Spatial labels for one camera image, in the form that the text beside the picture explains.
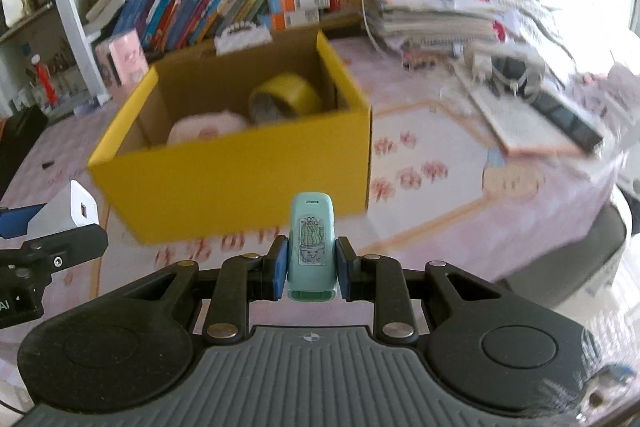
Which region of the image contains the orange and white box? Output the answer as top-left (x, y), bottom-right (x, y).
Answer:
top-left (270, 0), bottom-right (331, 13)
top-left (260, 9), bottom-right (321, 30)

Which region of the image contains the row of slanted books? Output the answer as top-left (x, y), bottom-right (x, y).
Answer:
top-left (112, 0), bottom-right (336, 53)

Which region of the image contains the mint green correction tape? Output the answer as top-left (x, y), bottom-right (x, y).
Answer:
top-left (286, 192), bottom-right (337, 306)

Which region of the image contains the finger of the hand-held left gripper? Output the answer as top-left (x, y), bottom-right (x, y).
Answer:
top-left (0, 204), bottom-right (48, 241)
top-left (20, 222), bottom-right (109, 284)

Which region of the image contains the red tassel ornament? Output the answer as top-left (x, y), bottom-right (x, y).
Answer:
top-left (31, 53), bottom-right (54, 108)

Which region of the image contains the black case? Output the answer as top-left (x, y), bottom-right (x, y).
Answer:
top-left (0, 104), bottom-right (51, 204)

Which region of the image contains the yellow cardboard box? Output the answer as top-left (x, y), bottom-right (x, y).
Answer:
top-left (87, 29), bottom-right (374, 246)

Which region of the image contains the white quilted purse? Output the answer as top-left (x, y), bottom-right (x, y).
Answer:
top-left (215, 23), bottom-right (274, 56)

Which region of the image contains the printed paper sheet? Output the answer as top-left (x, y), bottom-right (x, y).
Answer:
top-left (452, 62), bottom-right (602, 158)

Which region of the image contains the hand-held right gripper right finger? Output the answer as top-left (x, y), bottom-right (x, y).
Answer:
top-left (334, 235), bottom-right (517, 344)

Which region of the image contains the small white box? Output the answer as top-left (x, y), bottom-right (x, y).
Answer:
top-left (27, 179), bottom-right (100, 238)

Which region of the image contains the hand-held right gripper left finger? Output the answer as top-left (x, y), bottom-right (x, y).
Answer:
top-left (106, 235), bottom-right (291, 344)

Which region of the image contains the yellow tape roll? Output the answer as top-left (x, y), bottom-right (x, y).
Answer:
top-left (248, 74), bottom-right (325, 123)

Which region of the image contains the large pink plush toy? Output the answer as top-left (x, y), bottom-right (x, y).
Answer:
top-left (167, 108), bottom-right (251, 146)

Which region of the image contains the long black device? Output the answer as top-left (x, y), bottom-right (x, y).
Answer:
top-left (530, 87), bottom-right (606, 153)

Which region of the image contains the stack of notebooks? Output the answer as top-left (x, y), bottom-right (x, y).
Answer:
top-left (367, 0), bottom-right (517, 58)

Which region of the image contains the stack of cream books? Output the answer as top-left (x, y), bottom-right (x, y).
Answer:
top-left (85, 0), bottom-right (134, 34)

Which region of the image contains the pink printed tablecloth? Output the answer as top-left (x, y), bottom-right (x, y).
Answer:
top-left (0, 32), bottom-right (627, 360)

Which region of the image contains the white bookshelf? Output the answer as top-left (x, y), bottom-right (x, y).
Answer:
top-left (0, 0), bottom-right (451, 118)

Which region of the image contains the dark round seat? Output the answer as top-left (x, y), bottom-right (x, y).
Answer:
top-left (492, 199), bottom-right (634, 309)

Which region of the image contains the pink humidifier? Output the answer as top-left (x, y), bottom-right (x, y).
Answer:
top-left (95, 29), bottom-right (151, 90)

